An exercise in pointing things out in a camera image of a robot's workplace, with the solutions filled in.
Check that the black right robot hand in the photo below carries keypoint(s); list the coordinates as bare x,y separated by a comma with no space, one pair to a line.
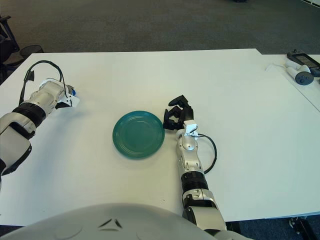
187,113

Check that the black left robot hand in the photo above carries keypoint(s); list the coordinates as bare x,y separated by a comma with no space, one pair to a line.
61,105

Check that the clear bottle with blue cap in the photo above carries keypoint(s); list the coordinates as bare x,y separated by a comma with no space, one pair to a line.
74,93

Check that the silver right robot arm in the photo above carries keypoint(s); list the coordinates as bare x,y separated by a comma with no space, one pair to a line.
187,145

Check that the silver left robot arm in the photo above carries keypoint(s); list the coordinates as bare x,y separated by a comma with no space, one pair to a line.
47,95

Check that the green round plate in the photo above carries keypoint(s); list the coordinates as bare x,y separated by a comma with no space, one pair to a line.
138,135

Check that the black office chair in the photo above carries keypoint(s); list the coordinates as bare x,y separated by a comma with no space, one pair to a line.
7,55

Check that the white grey VR controller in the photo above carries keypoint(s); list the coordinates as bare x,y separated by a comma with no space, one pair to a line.
303,78

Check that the grey robot torso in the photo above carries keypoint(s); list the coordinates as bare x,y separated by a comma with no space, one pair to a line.
112,222

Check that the black handheld device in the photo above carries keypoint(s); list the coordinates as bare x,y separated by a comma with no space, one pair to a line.
303,59

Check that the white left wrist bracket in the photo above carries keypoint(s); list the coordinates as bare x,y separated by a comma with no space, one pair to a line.
72,101

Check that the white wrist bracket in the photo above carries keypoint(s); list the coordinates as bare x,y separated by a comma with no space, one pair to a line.
191,127
72,101

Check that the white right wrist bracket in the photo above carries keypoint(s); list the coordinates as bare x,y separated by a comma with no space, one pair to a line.
191,127

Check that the black wheeled frame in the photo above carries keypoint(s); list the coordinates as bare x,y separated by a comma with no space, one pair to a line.
305,226

